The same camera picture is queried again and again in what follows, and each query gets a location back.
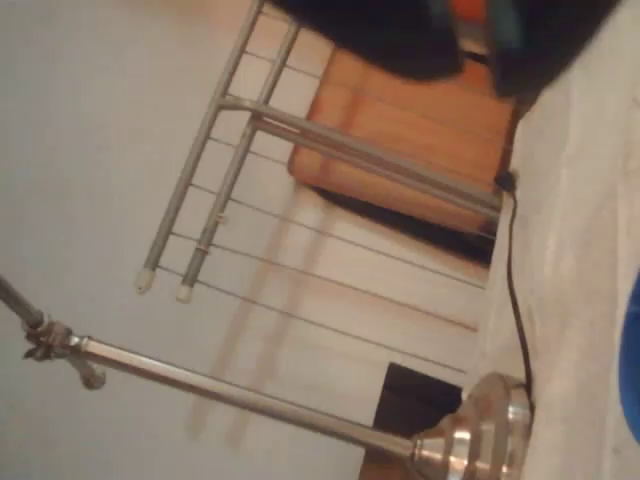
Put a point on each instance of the dark blue object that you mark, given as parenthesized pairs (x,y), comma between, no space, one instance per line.
(632,360)

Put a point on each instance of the grey metal drying rack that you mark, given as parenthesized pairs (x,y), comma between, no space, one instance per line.
(350,145)

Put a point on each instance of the steel floor lamp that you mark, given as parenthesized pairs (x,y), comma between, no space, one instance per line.
(200,375)

